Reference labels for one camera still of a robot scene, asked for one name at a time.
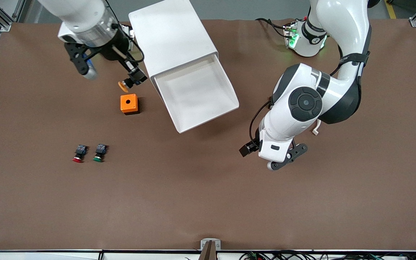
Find yellow mushroom push button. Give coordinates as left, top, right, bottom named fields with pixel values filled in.
left=118, top=78, right=136, bottom=93

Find green mushroom push button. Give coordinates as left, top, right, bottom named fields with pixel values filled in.
left=93, top=144, right=108, bottom=163

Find red mushroom push button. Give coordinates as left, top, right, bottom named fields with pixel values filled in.
left=72, top=144, right=88, bottom=163

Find white flat board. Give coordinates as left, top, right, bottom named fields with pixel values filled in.
left=128, top=0, right=218, bottom=78

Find orange button enclosure box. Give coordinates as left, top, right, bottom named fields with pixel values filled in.
left=120, top=94, right=140, bottom=115

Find metal table edge bracket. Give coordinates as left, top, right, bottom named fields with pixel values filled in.
left=200, top=238, right=221, bottom=260

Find black left base cable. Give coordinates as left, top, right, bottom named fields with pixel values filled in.
left=255, top=17, right=289, bottom=38

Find tangled black floor cables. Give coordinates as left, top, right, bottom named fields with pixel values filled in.
left=239, top=250, right=416, bottom=260

